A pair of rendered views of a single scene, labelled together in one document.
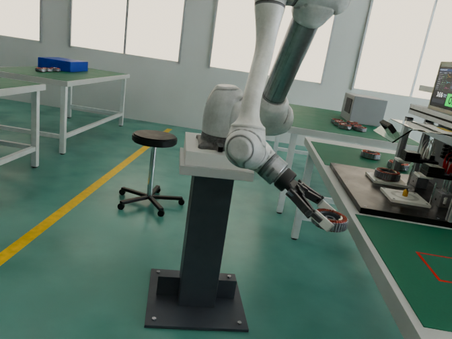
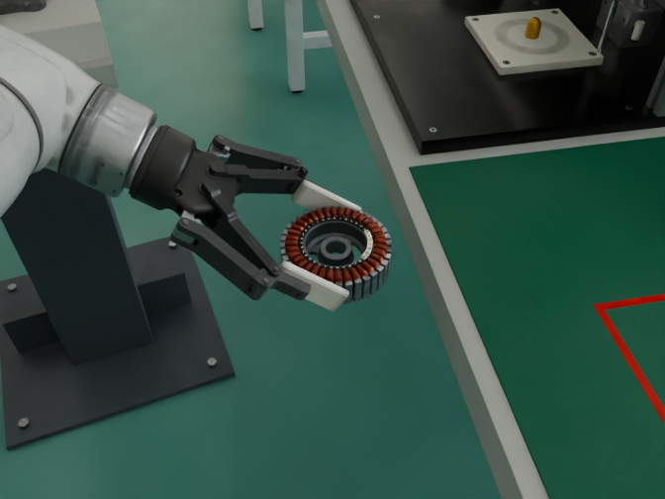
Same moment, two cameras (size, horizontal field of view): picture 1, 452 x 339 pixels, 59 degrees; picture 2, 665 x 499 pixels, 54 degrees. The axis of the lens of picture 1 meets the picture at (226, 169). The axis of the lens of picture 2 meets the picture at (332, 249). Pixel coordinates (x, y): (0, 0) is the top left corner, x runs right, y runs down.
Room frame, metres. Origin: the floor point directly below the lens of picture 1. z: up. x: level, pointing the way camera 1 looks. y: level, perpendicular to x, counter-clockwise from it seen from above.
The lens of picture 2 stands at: (0.73, -0.24, 1.25)
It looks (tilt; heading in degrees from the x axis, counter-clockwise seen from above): 46 degrees down; 347
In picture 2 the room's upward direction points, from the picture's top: straight up
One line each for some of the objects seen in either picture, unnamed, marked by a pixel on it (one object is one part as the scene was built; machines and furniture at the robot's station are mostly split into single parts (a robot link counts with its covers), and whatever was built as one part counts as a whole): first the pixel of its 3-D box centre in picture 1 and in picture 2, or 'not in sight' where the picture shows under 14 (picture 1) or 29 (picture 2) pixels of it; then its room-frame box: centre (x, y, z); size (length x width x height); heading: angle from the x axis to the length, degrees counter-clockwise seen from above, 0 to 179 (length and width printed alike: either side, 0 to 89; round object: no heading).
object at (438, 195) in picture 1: (442, 198); (627, 17); (1.52, -0.86, 0.80); 0.08 x 0.05 x 0.06; 178
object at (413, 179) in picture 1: (419, 179); not in sight; (1.76, -0.87, 0.80); 0.08 x 0.05 x 0.06; 178
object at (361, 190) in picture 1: (397, 192); (508, 11); (1.64, -0.74, 0.76); 0.64 x 0.47 x 0.02; 178
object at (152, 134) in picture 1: (153, 169); not in sight; (2.97, 0.57, 0.28); 0.54 x 0.49 x 0.56; 88
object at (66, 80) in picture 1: (66, 102); not in sight; (4.82, 2.04, 0.38); 1.90 x 0.90 x 0.75; 178
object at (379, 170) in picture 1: (387, 174); not in sight; (1.76, -0.73, 0.80); 0.11 x 0.11 x 0.04
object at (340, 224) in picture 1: (329, 220); (335, 252); (1.18, -0.35, 0.77); 0.11 x 0.11 x 0.04
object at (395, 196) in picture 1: (404, 197); (530, 40); (1.52, -0.72, 0.78); 0.15 x 0.15 x 0.01; 88
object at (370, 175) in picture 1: (385, 179); not in sight; (1.76, -0.73, 0.78); 0.15 x 0.15 x 0.01; 88
